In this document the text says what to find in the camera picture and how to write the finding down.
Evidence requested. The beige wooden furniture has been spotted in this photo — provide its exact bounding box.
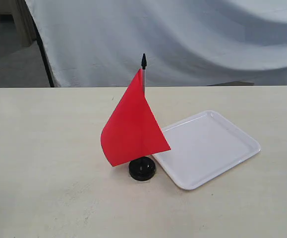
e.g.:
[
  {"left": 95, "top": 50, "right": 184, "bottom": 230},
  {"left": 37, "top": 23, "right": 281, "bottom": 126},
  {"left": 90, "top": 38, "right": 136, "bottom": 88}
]
[{"left": 0, "top": 0, "right": 36, "bottom": 47}]

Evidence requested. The black backdrop stand pole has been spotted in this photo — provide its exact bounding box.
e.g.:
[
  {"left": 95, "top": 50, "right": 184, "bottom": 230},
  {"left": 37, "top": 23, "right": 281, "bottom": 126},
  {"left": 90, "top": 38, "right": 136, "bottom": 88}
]
[{"left": 33, "top": 22, "right": 56, "bottom": 88}]

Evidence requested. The white backdrop cloth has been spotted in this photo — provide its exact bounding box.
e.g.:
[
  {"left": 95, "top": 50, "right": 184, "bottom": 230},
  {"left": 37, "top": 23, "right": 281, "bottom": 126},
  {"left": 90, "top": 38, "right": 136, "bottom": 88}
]
[{"left": 27, "top": 0, "right": 287, "bottom": 87}]

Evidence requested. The white rectangular plastic tray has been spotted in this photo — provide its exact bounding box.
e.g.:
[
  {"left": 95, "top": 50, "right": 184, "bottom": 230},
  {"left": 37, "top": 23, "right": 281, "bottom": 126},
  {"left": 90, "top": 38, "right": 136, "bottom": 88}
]
[{"left": 153, "top": 110, "right": 261, "bottom": 190}]

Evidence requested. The black round flag base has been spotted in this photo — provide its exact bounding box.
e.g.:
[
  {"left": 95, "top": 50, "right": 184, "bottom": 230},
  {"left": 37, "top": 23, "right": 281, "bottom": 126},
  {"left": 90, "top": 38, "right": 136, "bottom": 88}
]
[{"left": 128, "top": 157, "right": 156, "bottom": 181}]

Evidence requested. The red flag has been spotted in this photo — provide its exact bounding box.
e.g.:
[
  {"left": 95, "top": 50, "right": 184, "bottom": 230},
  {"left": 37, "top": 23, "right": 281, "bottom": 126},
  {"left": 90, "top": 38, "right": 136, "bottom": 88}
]
[{"left": 100, "top": 54, "right": 171, "bottom": 167}]

